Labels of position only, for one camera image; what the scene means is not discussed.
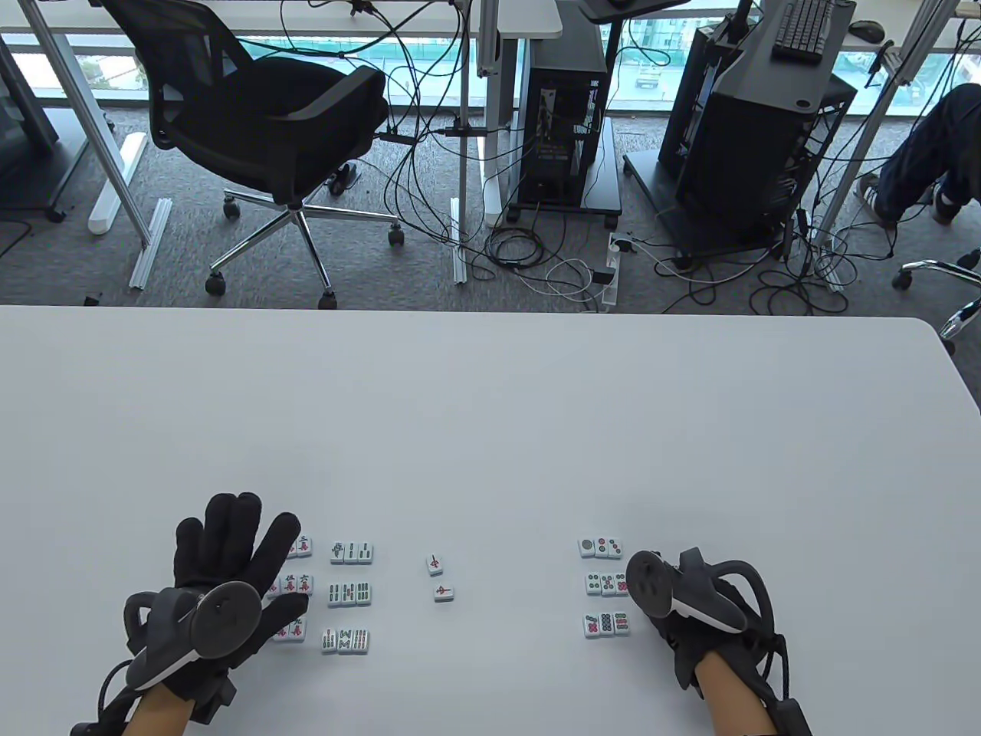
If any black keyboard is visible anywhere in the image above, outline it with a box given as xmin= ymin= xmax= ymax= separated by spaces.
xmin=771 ymin=0 xmax=838 ymax=62

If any black wheeled computer cart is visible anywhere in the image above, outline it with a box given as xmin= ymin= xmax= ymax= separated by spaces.
xmin=622 ymin=149 xmax=815 ymax=271
xmin=504 ymin=115 xmax=623 ymax=228

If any black monitor stand with tray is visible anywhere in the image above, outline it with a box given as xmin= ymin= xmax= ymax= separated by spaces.
xmin=529 ymin=0 xmax=691 ymax=74
xmin=717 ymin=0 xmax=858 ymax=116

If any white standing desk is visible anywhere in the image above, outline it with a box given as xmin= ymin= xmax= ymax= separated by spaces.
xmin=0 ymin=0 xmax=564 ymax=235

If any grey hand tracking controller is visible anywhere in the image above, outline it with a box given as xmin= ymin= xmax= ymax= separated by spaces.
xmin=626 ymin=547 xmax=773 ymax=633
xmin=123 ymin=581 xmax=265 ymax=689

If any person's left hand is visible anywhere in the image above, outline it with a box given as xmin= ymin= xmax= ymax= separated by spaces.
xmin=123 ymin=492 xmax=309 ymax=702

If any person's left forearm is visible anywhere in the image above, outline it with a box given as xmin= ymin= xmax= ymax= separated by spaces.
xmin=126 ymin=686 xmax=196 ymax=736

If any person's right hand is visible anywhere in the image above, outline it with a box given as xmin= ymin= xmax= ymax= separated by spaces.
xmin=648 ymin=575 xmax=790 ymax=691

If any dark grey equipment cart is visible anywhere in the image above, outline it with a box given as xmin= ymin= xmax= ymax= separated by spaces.
xmin=0 ymin=34 xmax=93 ymax=225

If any white power strip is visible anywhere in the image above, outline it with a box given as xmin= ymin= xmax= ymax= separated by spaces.
xmin=602 ymin=232 xmax=625 ymax=309

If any black mesh office chair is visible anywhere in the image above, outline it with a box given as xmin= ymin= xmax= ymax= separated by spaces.
xmin=100 ymin=0 xmax=405 ymax=310
xmin=891 ymin=247 xmax=981 ymax=355

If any black computer tower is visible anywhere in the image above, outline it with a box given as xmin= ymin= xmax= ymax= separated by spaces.
xmin=659 ymin=23 xmax=858 ymax=254
xmin=518 ymin=66 xmax=606 ymax=206

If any black white striped sneaker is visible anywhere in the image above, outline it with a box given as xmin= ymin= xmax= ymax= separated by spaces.
xmin=931 ymin=182 xmax=965 ymax=226
xmin=855 ymin=172 xmax=899 ymax=229

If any tangle of black cables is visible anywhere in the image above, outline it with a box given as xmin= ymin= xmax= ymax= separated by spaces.
xmin=651 ymin=176 xmax=897 ymax=317
xmin=280 ymin=0 xmax=614 ymax=311

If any person's right forearm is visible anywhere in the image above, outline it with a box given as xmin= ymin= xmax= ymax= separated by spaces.
xmin=694 ymin=652 xmax=783 ymax=736

